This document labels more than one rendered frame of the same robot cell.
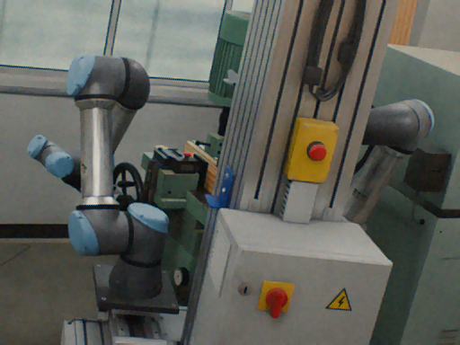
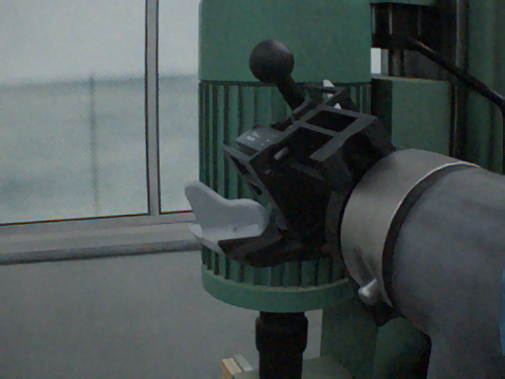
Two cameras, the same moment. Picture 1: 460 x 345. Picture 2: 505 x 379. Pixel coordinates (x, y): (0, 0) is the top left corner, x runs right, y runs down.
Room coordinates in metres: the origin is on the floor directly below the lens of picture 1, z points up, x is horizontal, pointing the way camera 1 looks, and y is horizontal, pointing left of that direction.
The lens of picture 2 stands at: (2.28, -0.24, 1.44)
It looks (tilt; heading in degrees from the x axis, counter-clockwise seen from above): 13 degrees down; 9
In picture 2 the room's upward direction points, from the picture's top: straight up
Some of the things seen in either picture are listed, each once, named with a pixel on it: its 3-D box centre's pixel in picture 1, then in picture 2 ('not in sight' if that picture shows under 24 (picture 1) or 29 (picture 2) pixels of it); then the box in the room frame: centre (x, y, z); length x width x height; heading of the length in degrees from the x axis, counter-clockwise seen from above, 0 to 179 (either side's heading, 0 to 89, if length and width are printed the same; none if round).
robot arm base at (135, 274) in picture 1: (137, 269); not in sight; (2.13, 0.02, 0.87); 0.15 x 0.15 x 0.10
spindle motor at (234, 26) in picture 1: (240, 59); (284, 141); (2.89, -0.18, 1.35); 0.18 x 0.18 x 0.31
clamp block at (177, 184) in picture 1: (171, 178); not in sight; (2.78, -0.02, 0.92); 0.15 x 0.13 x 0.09; 29
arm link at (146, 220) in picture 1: (143, 231); not in sight; (2.12, 0.03, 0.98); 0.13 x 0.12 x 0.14; 118
